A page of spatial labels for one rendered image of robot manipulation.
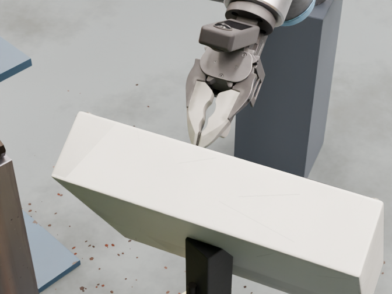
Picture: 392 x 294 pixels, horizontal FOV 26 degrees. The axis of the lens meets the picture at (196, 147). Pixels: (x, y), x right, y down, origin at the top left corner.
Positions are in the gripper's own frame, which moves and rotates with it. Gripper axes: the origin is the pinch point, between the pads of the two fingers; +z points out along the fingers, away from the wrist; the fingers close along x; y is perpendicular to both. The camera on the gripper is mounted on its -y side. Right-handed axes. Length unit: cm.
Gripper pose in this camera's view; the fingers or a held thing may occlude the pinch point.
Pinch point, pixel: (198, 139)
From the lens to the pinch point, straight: 111.8
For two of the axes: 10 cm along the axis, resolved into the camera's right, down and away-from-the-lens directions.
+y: 2.0, 3.3, 9.2
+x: -9.1, -2.7, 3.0
